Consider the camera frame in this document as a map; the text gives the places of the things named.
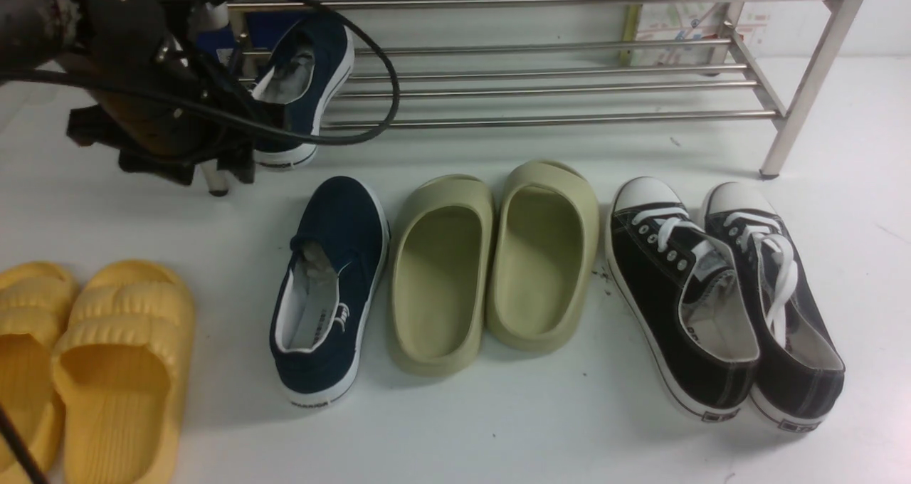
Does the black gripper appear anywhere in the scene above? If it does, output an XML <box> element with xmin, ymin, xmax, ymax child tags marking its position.
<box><xmin>65</xmin><ymin>36</ymin><xmax>257</xmax><ymax>186</ymax></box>

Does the navy slip-on shoe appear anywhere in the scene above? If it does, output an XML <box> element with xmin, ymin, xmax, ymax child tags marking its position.
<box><xmin>269</xmin><ymin>176</ymin><xmax>390</xmax><ymax>410</ymax></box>
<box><xmin>251</xmin><ymin>13</ymin><xmax>355</xmax><ymax>137</ymax></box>

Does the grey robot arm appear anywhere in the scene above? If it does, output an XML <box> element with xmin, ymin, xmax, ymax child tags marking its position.
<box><xmin>1</xmin><ymin>0</ymin><xmax>264</xmax><ymax>196</ymax></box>

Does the metal shoe rack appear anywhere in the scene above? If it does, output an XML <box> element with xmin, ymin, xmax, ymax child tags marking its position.
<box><xmin>221</xmin><ymin>0</ymin><xmax>865</xmax><ymax>179</ymax></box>

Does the left yellow foam slide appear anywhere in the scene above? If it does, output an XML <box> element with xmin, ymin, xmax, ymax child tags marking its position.
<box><xmin>1</xmin><ymin>261</ymin><xmax>79</xmax><ymax>472</ymax></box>

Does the yellow foam slide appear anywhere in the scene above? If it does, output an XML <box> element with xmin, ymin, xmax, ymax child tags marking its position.
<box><xmin>51</xmin><ymin>260</ymin><xmax>196</xmax><ymax>483</ymax></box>
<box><xmin>1</xmin><ymin>261</ymin><xmax>79</xmax><ymax>472</ymax></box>

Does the right yellow foam slide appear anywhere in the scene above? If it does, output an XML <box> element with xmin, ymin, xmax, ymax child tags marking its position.
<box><xmin>51</xmin><ymin>260</ymin><xmax>196</xmax><ymax>483</ymax></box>

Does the left olive foam slide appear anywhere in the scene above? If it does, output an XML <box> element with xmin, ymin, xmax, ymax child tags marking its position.
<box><xmin>389</xmin><ymin>174</ymin><xmax>495</xmax><ymax>378</ymax></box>

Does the olive foam slide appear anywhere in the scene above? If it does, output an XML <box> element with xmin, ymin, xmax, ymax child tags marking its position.
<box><xmin>389</xmin><ymin>174</ymin><xmax>495</xmax><ymax>378</ymax></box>
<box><xmin>487</xmin><ymin>160</ymin><xmax>601</xmax><ymax>353</ymax></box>

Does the right olive foam slide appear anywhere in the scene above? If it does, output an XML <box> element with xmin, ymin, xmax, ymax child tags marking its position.
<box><xmin>487</xmin><ymin>160</ymin><xmax>601</xmax><ymax>353</ymax></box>

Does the printed paper sheet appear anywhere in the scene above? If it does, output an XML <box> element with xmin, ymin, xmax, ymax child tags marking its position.
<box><xmin>619</xmin><ymin>3</ymin><xmax>771</xmax><ymax>68</ymax></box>

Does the left black canvas sneaker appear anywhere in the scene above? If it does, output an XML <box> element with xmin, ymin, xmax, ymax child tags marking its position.
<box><xmin>604</xmin><ymin>177</ymin><xmax>760</xmax><ymax>423</ymax></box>

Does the black canvas sneaker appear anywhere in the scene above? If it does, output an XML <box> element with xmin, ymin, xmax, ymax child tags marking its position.
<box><xmin>702</xmin><ymin>182</ymin><xmax>846</xmax><ymax>434</ymax></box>
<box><xmin>604</xmin><ymin>177</ymin><xmax>760</xmax><ymax>423</ymax></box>

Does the right black canvas sneaker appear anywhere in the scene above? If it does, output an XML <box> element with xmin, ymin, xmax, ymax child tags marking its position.
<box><xmin>702</xmin><ymin>182</ymin><xmax>846</xmax><ymax>434</ymax></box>

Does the black cable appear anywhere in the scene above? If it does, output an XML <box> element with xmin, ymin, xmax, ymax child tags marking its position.
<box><xmin>0</xmin><ymin>0</ymin><xmax>401</xmax><ymax>484</ymax></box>

